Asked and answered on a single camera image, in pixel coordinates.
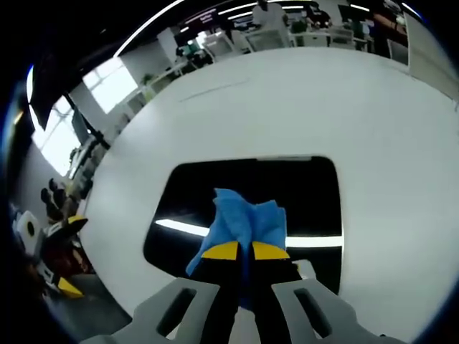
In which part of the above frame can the curved ceiling light strip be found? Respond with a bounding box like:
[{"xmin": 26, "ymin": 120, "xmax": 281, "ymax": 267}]
[{"xmin": 113, "ymin": 0, "xmax": 184, "ymax": 59}]

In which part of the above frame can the black hanging screen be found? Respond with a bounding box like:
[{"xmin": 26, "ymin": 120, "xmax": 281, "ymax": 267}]
[{"xmin": 29, "ymin": 63, "xmax": 70, "ymax": 130}]

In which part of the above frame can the dark wall screen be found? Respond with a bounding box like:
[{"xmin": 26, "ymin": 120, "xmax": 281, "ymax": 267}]
[{"xmin": 184, "ymin": 9, "xmax": 219, "ymax": 25}]

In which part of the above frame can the blue cleaning cloth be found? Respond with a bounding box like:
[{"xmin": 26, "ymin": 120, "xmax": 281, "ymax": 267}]
[{"xmin": 185, "ymin": 187, "xmax": 289, "ymax": 311}]

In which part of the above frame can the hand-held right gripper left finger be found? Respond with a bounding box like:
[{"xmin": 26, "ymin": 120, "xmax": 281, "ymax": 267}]
[{"xmin": 80, "ymin": 240, "xmax": 241, "ymax": 344}]

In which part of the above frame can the white office chair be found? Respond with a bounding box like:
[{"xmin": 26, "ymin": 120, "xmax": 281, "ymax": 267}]
[
  {"xmin": 246, "ymin": 28, "xmax": 292, "ymax": 52},
  {"xmin": 204, "ymin": 35, "xmax": 235, "ymax": 59}
]

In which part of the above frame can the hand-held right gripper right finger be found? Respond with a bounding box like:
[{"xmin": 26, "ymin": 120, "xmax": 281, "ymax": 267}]
[{"xmin": 250, "ymin": 241, "xmax": 408, "ymax": 344}]

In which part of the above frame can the white partition board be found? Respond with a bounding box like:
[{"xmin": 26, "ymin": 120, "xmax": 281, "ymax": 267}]
[{"xmin": 404, "ymin": 12, "xmax": 459, "ymax": 103}]

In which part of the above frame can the monitor on black stand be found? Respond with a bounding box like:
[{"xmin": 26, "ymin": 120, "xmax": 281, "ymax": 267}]
[{"xmin": 69, "ymin": 102, "xmax": 110, "ymax": 151}]

